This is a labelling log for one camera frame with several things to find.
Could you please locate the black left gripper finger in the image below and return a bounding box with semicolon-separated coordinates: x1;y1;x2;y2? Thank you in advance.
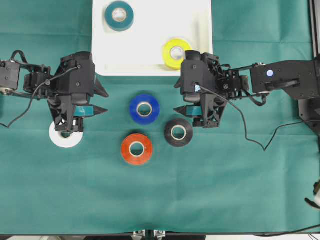
74;105;108;117
94;76;109;98

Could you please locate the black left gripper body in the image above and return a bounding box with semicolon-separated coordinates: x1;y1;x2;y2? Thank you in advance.
23;51;96;132

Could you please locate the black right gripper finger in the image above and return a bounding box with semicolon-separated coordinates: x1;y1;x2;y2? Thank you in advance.
174;78;182;88
173;105;202;117

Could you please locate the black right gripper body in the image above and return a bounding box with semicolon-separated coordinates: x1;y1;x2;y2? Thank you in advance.
180;50;242;128

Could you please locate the yellow tape roll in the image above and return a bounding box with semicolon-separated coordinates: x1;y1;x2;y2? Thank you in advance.
162;37;192;70

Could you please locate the white tape roll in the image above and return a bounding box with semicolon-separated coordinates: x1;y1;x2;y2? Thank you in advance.
49;122;84;148

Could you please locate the blue tape roll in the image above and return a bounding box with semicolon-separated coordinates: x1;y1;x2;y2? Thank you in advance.
129;94;160;125

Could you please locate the teal tape roll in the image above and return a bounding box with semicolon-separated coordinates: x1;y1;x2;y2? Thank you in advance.
104;0;134;32

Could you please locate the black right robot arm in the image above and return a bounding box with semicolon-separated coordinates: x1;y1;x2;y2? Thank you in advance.
174;50;320;128

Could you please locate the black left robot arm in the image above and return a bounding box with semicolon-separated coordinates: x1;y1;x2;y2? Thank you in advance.
0;50;109;134

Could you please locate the black tape roll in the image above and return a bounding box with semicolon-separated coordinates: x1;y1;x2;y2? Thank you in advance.
164;118;193;147

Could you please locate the white plastic case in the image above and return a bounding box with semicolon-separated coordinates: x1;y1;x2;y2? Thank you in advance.
91;0;213;76

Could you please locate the red tape roll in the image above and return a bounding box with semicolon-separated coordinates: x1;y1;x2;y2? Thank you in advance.
121;133;153;166

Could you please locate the green table cloth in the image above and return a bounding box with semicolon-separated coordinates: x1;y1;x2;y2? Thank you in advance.
0;0;320;235

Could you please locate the white black object at edge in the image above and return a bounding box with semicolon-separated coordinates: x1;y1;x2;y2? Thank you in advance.
304;180;320;210

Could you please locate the black left camera cable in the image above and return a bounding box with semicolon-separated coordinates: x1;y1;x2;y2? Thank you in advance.
0;66;78;130

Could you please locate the black camera cable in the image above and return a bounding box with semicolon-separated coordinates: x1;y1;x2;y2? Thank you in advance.
0;66;78;130
197;84;320;152

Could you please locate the black right camera cable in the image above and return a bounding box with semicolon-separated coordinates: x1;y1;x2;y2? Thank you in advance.
197;84;320;152

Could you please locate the metal table clamp bracket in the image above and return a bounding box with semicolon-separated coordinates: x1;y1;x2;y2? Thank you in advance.
131;229;166;240

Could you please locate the aluminium frame rail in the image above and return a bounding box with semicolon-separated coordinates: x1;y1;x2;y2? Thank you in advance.
308;0;320;57

